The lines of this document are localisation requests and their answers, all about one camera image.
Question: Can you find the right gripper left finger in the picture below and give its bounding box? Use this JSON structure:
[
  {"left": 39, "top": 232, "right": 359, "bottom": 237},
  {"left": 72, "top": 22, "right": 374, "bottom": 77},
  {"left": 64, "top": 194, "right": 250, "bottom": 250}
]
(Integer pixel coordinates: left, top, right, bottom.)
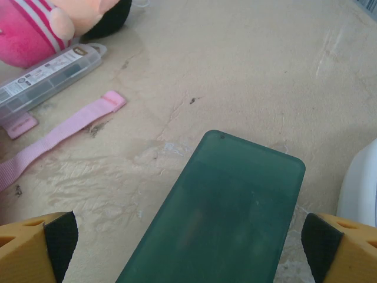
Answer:
[{"left": 0, "top": 211, "right": 78, "bottom": 283}]

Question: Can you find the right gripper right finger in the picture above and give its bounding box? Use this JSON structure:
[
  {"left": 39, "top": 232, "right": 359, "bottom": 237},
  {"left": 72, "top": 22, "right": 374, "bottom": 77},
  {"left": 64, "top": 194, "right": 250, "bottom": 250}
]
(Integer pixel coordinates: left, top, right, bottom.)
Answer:
[{"left": 301, "top": 212, "right": 377, "bottom": 283}]

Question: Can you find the pink backpack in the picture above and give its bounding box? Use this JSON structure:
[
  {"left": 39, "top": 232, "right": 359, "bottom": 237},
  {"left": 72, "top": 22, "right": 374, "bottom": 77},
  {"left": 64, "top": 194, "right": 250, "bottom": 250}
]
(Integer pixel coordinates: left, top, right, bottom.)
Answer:
[{"left": 0, "top": 90, "right": 128, "bottom": 192}]

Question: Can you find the white square clock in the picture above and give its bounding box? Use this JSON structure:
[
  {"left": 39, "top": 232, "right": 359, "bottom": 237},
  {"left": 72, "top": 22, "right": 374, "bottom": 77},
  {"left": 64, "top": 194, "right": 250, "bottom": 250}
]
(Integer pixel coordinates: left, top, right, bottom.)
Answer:
[{"left": 336, "top": 138, "right": 377, "bottom": 228}]

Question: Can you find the pink plush doll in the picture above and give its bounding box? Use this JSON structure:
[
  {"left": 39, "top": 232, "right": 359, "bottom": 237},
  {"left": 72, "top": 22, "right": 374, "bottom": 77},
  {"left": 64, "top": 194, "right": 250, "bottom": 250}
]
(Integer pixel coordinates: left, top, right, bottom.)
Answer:
[{"left": 0, "top": 0, "right": 133, "bottom": 69}]

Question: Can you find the aluminium table frame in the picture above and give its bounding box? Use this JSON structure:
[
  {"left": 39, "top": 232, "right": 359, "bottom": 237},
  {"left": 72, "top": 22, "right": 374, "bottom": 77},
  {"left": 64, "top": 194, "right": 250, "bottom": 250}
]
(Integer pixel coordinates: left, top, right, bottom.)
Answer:
[{"left": 352, "top": 0, "right": 377, "bottom": 17}]

